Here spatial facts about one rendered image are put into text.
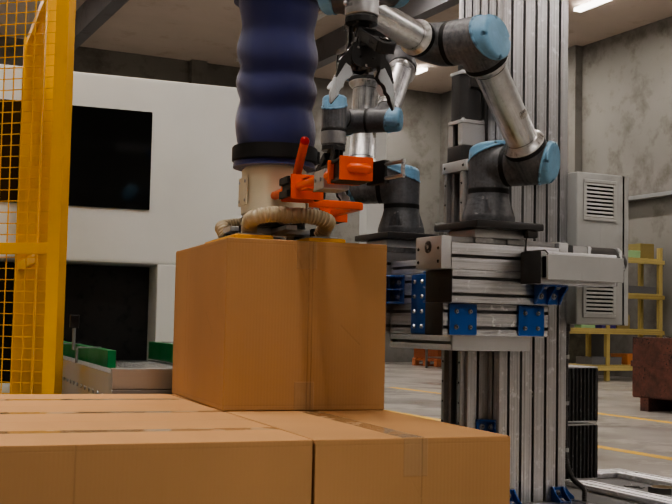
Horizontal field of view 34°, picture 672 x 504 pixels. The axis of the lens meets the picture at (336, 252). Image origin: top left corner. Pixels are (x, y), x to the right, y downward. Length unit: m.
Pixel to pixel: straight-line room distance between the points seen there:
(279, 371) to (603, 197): 1.34
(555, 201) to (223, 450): 1.78
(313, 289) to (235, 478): 0.77
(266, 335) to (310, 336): 0.11
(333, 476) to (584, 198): 1.69
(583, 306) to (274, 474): 1.67
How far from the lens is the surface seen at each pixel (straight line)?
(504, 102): 2.90
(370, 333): 2.63
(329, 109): 3.24
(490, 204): 3.05
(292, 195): 2.59
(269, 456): 1.93
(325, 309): 2.59
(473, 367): 3.29
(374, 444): 2.00
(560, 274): 3.01
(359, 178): 2.27
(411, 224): 3.47
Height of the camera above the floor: 0.75
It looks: 4 degrees up
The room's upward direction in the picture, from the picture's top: 1 degrees clockwise
